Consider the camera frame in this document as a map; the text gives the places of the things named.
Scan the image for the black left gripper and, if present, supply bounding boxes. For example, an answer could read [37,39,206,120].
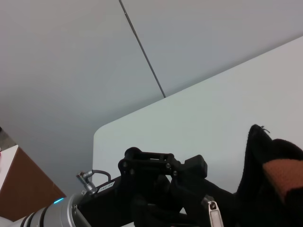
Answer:
[78,146,197,227]

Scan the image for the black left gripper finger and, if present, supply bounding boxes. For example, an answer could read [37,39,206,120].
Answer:
[137,152,208,183]

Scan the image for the black food bag orange straps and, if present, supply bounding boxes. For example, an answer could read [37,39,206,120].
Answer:
[182,124,303,227]

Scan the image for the brown wooden cabinet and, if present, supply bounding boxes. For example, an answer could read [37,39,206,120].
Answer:
[0,144,67,223]

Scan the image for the left gripper cable with connector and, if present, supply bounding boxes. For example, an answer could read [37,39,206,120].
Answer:
[75,169,112,196]

